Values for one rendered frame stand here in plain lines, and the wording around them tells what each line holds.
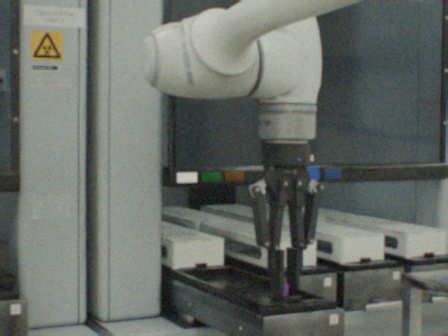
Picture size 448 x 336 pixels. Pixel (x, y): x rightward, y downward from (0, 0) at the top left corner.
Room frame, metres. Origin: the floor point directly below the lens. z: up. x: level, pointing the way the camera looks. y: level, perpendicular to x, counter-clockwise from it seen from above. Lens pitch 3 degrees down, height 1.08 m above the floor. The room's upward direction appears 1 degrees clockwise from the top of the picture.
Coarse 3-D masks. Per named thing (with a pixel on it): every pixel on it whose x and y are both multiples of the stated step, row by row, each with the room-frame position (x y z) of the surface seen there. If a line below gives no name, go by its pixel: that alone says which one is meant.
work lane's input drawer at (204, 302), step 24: (168, 288) 1.49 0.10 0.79; (192, 288) 1.41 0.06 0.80; (216, 288) 1.35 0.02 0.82; (240, 288) 1.42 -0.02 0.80; (264, 288) 1.42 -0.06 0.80; (288, 288) 1.37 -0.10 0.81; (192, 312) 1.41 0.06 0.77; (216, 312) 1.33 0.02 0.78; (240, 312) 1.26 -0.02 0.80; (264, 312) 1.22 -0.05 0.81; (288, 312) 1.22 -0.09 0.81; (312, 312) 1.23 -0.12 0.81; (336, 312) 1.25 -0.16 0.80
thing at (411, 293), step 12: (408, 276) 1.46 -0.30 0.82; (420, 276) 1.45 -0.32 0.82; (432, 276) 1.45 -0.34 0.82; (444, 276) 1.45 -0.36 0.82; (408, 288) 1.46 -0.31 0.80; (420, 288) 1.43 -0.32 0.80; (432, 288) 1.40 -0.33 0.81; (444, 288) 1.37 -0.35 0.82; (408, 300) 1.46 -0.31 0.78; (420, 300) 1.46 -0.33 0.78; (408, 312) 1.46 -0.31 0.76; (420, 312) 1.46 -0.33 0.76; (408, 324) 1.46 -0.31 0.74; (420, 324) 1.46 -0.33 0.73
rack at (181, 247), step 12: (168, 228) 1.70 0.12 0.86; (180, 228) 1.70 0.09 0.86; (168, 240) 1.54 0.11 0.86; (180, 240) 1.53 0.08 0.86; (192, 240) 1.54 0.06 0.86; (204, 240) 1.54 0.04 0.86; (216, 240) 1.55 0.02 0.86; (168, 252) 1.54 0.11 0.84; (180, 252) 1.52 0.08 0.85; (192, 252) 1.53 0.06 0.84; (204, 252) 1.54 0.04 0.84; (216, 252) 1.55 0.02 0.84; (168, 264) 1.54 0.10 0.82; (180, 264) 1.52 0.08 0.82; (192, 264) 1.53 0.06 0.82; (216, 264) 1.55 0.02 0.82
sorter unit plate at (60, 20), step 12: (24, 12) 1.38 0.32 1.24; (36, 12) 1.39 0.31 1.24; (48, 12) 1.40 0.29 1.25; (60, 12) 1.41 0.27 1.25; (72, 12) 1.42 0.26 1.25; (84, 12) 1.43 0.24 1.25; (24, 24) 1.38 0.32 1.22; (36, 24) 1.39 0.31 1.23; (48, 24) 1.40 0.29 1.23; (60, 24) 1.41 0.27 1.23; (72, 24) 1.42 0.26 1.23; (84, 24) 1.43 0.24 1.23
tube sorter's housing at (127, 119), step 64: (128, 0) 1.46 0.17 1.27; (128, 64) 1.46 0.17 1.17; (128, 128) 1.46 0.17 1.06; (128, 192) 1.46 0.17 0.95; (192, 192) 2.30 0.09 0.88; (384, 192) 1.94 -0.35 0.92; (128, 256) 1.46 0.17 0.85; (128, 320) 1.47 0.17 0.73; (192, 320) 1.44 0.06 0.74; (384, 320) 1.60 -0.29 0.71
